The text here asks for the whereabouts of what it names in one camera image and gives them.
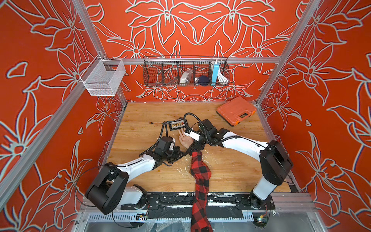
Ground white cable bundle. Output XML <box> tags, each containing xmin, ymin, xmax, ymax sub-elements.
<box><xmin>217</xmin><ymin>67</ymin><xmax>229</xmax><ymax>86</ymax></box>

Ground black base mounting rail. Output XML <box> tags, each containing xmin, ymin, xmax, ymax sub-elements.
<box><xmin>118</xmin><ymin>192</ymin><xmax>276</xmax><ymax>221</ymax></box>

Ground mannequin hand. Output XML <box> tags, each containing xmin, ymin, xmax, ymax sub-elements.
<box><xmin>178</xmin><ymin>128</ymin><xmax>194</xmax><ymax>149</ymax></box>

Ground clear plastic wall bin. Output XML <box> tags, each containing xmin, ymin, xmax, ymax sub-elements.
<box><xmin>81</xmin><ymin>60</ymin><xmax>126</xmax><ymax>96</ymax></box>

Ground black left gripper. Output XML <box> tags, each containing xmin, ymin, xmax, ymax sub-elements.
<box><xmin>162</xmin><ymin>147</ymin><xmax>186</xmax><ymax>163</ymax></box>

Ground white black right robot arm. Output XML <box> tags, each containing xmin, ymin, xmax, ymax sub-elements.
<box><xmin>185</xmin><ymin>129</ymin><xmax>293</xmax><ymax>209</ymax></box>

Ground black charging board yellow connectors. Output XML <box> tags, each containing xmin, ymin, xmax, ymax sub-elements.
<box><xmin>167</xmin><ymin>119</ymin><xmax>186</xmax><ymax>131</ymax></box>

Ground dark blue round object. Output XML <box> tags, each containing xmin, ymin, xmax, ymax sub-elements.
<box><xmin>198</xmin><ymin>75</ymin><xmax>210</xmax><ymax>87</ymax></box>

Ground orange tool case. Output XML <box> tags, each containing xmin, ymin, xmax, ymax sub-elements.
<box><xmin>216</xmin><ymin>97</ymin><xmax>257</xmax><ymax>127</ymax></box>

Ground red black plaid sleeve arm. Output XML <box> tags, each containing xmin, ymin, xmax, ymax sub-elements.
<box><xmin>190</xmin><ymin>152</ymin><xmax>213</xmax><ymax>232</ymax></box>

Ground black wire wall basket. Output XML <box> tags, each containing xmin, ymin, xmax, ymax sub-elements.
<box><xmin>143</xmin><ymin>56</ymin><xmax>230</xmax><ymax>87</ymax></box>

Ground silver pouch in basket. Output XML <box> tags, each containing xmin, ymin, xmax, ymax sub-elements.
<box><xmin>179</xmin><ymin>70</ymin><xmax>193</xmax><ymax>87</ymax></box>

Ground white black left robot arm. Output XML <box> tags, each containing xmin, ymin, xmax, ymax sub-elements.
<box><xmin>85</xmin><ymin>145</ymin><xmax>187</xmax><ymax>215</ymax></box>

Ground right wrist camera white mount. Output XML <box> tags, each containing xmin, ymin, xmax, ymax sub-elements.
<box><xmin>185</xmin><ymin>119</ymin><xmax>217</xmax><ymax>144</ymax></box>

